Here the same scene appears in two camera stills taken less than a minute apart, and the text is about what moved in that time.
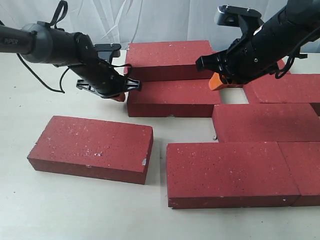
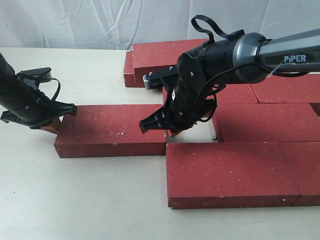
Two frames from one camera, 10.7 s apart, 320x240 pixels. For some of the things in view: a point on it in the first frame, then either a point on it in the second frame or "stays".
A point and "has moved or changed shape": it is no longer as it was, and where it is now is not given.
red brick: (303, 159) stays
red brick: (180, 98) has moved or changed shape
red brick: (265, 123) stays
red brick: (224, 175) stays
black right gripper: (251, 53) → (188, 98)
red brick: (166, 60) stays
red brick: (291, 88) stays
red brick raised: (101, 149) → (109, 130)
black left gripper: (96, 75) → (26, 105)
